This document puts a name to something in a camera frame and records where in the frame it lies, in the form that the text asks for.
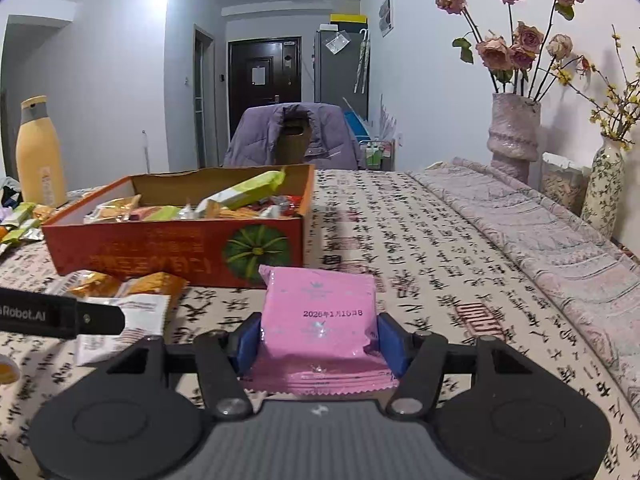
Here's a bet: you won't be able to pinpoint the yellow black box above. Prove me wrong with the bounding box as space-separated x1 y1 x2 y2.
330 12 368 31

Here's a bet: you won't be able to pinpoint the wire storage rack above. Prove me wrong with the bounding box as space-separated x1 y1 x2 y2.
360 137 396 171

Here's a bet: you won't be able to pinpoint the yellow flower branches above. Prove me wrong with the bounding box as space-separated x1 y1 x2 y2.
550 25 640 148

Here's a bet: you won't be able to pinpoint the pink snack packet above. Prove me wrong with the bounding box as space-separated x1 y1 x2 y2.
242 265 401 395

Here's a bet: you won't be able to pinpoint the purple puffer jacket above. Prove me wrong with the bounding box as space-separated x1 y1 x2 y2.
223 102 361 171

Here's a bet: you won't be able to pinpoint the pink textured vase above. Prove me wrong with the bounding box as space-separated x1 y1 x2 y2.
487 92 542 184

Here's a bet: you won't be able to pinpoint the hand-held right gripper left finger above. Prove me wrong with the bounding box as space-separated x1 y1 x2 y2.
102 312 262 422

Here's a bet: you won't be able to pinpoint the long green snack packet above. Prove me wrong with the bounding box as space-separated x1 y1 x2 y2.
197 169 287 213

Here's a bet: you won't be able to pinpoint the brown wooden chair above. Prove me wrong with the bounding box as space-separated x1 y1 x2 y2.
277 117 313 166

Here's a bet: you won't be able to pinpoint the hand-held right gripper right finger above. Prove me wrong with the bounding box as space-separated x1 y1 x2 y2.
377 312 536 422

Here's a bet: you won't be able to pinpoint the orange cardboard box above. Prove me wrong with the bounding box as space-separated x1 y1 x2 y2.
42 164 316 288

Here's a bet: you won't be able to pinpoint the folded patterned blanket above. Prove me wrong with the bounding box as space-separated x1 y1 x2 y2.
407 157 640 391

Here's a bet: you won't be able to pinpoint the yellow bottle grey cap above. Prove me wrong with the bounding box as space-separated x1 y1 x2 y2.
15 96 68 208

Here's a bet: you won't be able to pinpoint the floral porcelain vase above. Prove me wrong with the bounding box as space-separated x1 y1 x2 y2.
580 137 626 238

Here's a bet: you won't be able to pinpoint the dark entrance door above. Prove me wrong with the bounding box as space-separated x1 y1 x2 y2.
227 37 303 143

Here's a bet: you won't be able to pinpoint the small green snack packet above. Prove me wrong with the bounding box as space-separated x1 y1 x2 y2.
0 202 37 227
0 220 44 247

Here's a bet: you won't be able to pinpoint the white snack packet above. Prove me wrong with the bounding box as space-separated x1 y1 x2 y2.
75 294 172 366

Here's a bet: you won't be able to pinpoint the orange gold snack packet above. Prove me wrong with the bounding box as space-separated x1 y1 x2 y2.
65 270 124 299
117 272 189 306

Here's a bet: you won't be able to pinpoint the yellow cup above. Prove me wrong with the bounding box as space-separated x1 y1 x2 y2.
0 355 21 385

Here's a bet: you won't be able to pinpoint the clear storage jar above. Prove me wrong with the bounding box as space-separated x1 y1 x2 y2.
540 152 588 216

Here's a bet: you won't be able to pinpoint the grey refrigerator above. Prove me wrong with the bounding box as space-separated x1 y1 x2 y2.
314 27 370 121

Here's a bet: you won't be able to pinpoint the grey interior door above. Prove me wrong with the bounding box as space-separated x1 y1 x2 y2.
193 25 223 168

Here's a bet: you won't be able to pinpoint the gold cookie snack packet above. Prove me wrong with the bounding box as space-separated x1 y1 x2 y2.
206 201 262 220
84 195 142 224

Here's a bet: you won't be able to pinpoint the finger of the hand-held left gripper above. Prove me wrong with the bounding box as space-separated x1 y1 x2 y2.
75 299 126 337

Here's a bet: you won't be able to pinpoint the blue folded board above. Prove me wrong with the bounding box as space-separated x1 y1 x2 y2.
342 97 374 141

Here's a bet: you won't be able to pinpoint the dried pink roses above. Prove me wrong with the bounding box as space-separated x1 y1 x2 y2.
432 0 593 101

